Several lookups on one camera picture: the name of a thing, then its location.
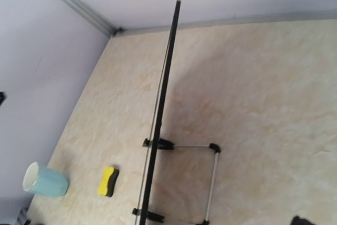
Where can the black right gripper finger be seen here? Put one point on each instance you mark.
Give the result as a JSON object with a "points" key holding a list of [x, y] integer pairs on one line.
{"points": [[301, 221]]}

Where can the white whiteboard black frame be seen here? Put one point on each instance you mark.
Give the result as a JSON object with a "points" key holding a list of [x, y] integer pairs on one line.
{"points": [[163, 98]]}

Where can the yellow bone-shaped eraser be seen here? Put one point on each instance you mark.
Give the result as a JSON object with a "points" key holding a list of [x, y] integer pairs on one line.
{"points": [[108, 181]]}

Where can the metal whiteboard stand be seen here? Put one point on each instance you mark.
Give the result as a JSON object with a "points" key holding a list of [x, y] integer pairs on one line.
{"points": [[171, 169]]}

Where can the light blue mug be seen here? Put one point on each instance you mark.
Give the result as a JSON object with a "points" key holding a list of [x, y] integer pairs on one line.
{"points": [[41, 180]]}

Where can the left aluminium frame post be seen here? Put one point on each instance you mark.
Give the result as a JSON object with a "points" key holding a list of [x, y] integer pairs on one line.
{"points": [[91, 16]]}

